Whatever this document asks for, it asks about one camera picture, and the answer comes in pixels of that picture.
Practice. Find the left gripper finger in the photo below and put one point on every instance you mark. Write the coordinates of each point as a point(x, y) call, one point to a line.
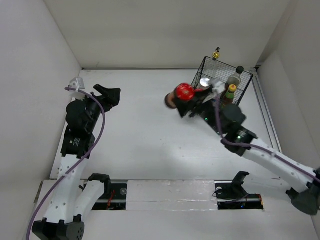
point(108, 105)
point(108, 95)

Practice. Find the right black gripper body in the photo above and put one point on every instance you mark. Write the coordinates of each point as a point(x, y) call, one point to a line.
point(208, 113)

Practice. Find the red lid jar front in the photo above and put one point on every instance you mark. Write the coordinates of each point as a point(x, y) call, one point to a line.
point(184, 92)

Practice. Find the black wire rack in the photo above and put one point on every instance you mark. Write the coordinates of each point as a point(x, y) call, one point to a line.
point(224, 71)

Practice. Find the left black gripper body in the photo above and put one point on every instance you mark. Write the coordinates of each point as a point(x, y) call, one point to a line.
point(95, 111)

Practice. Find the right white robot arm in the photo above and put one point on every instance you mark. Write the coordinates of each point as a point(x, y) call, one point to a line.
point(298, 184)

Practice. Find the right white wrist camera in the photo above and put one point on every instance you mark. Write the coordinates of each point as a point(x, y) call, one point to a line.
point(215, 90)

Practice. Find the green label sauce bottle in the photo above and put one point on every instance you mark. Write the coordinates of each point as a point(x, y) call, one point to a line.
point(229, 95)

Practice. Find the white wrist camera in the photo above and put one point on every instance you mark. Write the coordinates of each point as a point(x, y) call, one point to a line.
point(76, 85)
point(215, 90)

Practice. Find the clear glass oil bottle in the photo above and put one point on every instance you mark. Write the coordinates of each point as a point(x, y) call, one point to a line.
point(214, 65)

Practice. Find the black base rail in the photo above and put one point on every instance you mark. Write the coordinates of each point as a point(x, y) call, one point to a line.
point(229, 196)

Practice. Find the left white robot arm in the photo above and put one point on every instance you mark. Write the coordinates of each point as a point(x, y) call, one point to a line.
point(61, 213)

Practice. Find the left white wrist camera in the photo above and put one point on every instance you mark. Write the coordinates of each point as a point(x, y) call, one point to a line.
point(76, 85)

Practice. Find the dark soy sauce bottle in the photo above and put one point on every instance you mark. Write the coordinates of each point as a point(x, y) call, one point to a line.
point(235, 79)

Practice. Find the silver lid shaker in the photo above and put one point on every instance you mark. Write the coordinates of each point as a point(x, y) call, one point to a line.
point(204, 83)

